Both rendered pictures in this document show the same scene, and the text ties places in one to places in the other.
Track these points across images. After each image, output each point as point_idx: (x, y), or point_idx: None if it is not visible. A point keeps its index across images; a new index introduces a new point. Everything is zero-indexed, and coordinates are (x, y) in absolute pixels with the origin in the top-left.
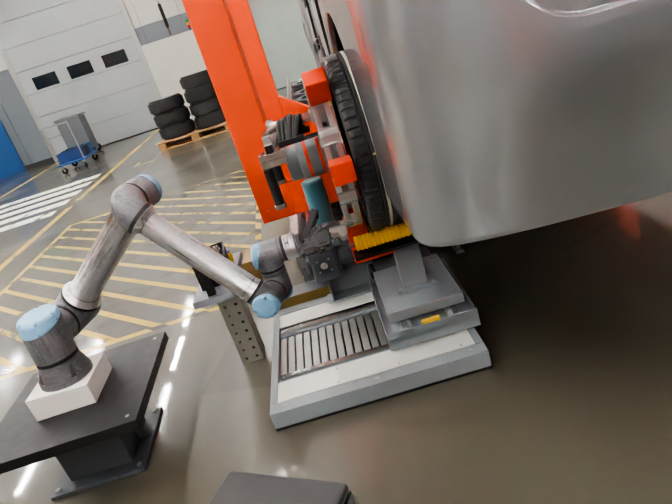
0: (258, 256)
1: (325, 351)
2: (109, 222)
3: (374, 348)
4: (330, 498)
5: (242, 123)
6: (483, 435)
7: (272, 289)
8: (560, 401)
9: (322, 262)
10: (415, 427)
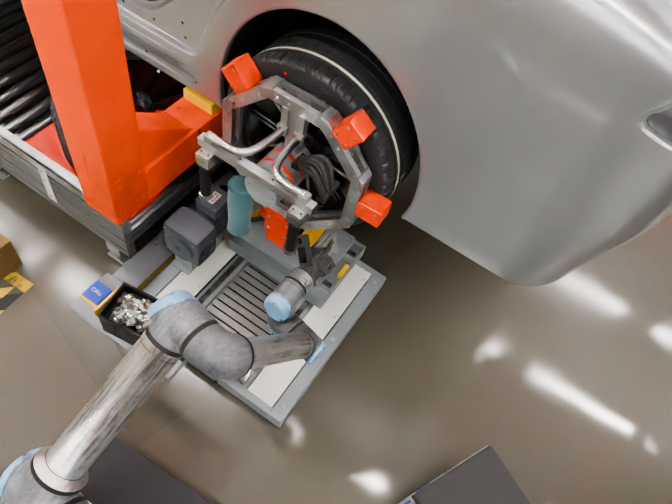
0: (290, 310)
1: (247, 332)
2: (151, 375)
3: (298, 311)
4: (495, 460)
5: (111, 118)
6: (424, 343)
7: (315, 334)
8: (441, 295)
9: (207, 247)
10: (380, 361)
